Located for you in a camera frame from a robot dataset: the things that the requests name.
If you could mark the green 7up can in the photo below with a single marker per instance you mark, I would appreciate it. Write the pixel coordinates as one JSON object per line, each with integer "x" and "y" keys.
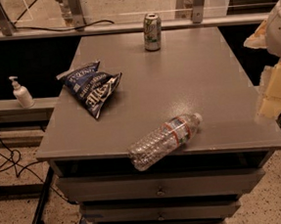
{"x": 152, "y": 32}

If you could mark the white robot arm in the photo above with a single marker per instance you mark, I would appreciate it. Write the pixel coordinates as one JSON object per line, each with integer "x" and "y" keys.
{"x": 268, "y": 37}

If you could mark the metal frame rail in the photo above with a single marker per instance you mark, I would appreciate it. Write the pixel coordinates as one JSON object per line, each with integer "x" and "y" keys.
{"x": 101, "y": 29}

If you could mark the black floor stand leg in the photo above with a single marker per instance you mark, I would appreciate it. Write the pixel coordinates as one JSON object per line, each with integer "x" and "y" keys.
{"x": 37, "y": 218}

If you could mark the top drawer knob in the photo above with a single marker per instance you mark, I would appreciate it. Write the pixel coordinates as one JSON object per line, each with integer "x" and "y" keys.
{"x": 160, "y": 192}

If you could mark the drawer knob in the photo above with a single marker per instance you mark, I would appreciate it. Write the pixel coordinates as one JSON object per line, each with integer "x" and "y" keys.
{"x": 160, "y": 192}
{"x": 161, "y": 218}

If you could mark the blue chip bag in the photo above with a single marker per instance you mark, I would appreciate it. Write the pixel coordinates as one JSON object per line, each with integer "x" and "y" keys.
{"x": 91, "y": 87}

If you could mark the white pump dispenser bottle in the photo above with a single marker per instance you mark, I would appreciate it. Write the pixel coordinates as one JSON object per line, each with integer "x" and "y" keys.
{"x": 21, "y": 93}

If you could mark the clear plastic water bottle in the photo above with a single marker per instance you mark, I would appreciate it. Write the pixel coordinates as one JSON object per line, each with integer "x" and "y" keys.
{"x": 164, "y": 140}

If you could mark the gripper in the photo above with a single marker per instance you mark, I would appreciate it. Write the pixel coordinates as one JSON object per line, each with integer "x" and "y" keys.
{"x": 280, "y": 28}

